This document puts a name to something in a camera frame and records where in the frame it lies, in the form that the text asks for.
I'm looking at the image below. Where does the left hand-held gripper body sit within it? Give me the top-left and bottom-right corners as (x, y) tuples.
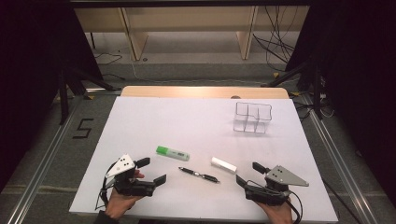
(105, 153), (157, 198)

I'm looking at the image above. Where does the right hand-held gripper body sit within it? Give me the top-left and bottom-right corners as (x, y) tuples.
(244, 164), (310, 207)

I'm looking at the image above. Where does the white stick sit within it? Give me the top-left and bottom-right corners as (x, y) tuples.
(210, 156), (238, 175)

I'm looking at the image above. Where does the green highlighter marker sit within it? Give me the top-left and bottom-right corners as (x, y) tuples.
(155, 145), (191, 162)

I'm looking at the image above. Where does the black pen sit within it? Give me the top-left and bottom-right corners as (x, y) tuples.
(177, 166), (220, 185)

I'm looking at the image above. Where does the clear plastic organizer box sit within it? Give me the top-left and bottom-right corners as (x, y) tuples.
(233, 101), (274, 134)

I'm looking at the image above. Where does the person's right hand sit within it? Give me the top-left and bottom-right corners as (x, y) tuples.
(255, 199), (295, 224)

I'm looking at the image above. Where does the person's left hand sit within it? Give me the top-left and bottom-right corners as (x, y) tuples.
(104, 170), (146, 220)

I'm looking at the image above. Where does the white board sheet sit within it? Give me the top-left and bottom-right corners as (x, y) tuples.
(68, 95), (339, 223)

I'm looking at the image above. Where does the black metal stand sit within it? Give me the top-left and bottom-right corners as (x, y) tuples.
(57, 66), (118, 125)
(261, 59), (325, 120)

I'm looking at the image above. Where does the wooden table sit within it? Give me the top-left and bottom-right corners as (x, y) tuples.
(120, 86), (290, 100)

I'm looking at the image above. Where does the black curtain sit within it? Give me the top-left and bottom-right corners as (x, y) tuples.
(0, 0), (104, 190)
(286, 0), (396, 206)

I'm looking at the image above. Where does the light wooden bench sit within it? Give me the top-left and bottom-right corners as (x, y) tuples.
(74, 6), (311, 62)

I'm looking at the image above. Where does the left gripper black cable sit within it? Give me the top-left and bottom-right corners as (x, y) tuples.
(94, 161), (116, 211)

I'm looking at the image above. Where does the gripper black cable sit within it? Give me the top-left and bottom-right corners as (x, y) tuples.
(94, 161), (116, 211)
(284, 189), (304, 224)

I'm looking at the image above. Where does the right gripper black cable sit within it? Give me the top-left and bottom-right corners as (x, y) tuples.
(284, 189), (304, 224)

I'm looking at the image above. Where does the aluminium floor rail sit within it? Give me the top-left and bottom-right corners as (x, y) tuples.
(300, 92), (379, 224)
(6, 92), (85, 224)

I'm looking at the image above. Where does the black floor cable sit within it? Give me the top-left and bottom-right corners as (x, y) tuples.
(93, 52), (123, 65)

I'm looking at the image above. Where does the bundle of black floor cables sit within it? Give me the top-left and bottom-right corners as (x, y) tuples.
(251, 6), (300, 73)

